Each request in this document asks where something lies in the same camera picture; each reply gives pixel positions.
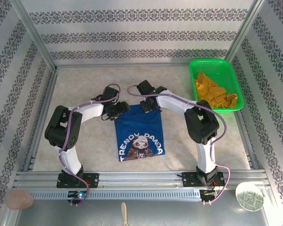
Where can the blue t-shirt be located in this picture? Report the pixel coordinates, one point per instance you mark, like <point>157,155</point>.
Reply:
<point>139,131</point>

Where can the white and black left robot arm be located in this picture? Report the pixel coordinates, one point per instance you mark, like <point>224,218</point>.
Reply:
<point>92,111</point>

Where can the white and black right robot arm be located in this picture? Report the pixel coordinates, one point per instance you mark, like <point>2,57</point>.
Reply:
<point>174,103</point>

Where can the yellow crumpled cloth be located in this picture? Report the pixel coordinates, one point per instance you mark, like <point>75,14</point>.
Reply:
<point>214,94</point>

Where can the green plastic basket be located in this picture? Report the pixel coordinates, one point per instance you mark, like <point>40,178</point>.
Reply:
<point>214,68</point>

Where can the small circuit board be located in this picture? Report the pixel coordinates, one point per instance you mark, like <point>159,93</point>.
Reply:
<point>210,193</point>
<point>79,195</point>

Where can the pink translucent cup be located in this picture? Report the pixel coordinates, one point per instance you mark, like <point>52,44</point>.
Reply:
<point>20,200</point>

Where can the green patterned white bowl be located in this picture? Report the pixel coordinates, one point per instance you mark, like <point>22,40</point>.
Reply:
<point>249,196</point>

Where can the aluminium frame rail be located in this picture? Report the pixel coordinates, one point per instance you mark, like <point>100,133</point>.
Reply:
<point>50,80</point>
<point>68,66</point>
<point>247,141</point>

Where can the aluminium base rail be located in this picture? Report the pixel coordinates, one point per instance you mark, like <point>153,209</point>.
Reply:
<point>141,177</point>

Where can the aluminium frame post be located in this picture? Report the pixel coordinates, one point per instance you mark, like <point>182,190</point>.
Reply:
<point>246,23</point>
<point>33,33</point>

